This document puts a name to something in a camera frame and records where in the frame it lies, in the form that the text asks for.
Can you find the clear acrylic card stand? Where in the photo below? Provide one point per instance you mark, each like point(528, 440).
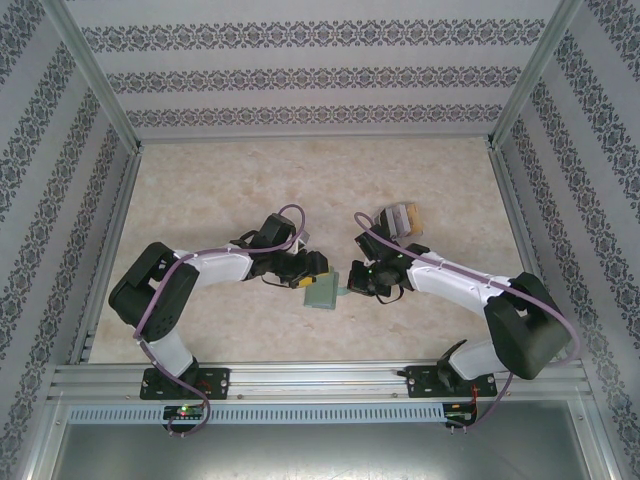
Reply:
point(400, 235)

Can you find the small circuit board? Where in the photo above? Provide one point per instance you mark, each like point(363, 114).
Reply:
point(185, 412)
point(460, 414)

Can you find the green card holder wallet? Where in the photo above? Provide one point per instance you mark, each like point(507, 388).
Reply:
point(320, 297)

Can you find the aluminium frame post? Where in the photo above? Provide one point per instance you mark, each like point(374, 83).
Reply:
point(97, 75)
point(530, 75)

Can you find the gold VIP card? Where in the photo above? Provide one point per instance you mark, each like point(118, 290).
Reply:
point(414, 220)

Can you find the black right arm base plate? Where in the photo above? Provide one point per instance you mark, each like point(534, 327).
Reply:
point(417, 382)

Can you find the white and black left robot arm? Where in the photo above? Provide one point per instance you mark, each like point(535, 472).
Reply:
point(220, 267)

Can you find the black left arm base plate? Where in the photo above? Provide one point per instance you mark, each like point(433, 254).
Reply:
point(220, 385)

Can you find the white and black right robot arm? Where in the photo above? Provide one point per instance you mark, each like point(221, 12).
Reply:
point(450, 285)

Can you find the aluminium mounting rail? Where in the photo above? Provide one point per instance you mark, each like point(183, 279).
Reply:
point(320, 380)

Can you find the white card stack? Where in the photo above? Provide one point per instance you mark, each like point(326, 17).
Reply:
point(400, 220)

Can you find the aluminium table side rail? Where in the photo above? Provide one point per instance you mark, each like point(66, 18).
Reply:
point(109, 230)
point(525, 250)

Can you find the grey metal sheet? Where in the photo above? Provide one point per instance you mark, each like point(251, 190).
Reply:
point(320, 455)

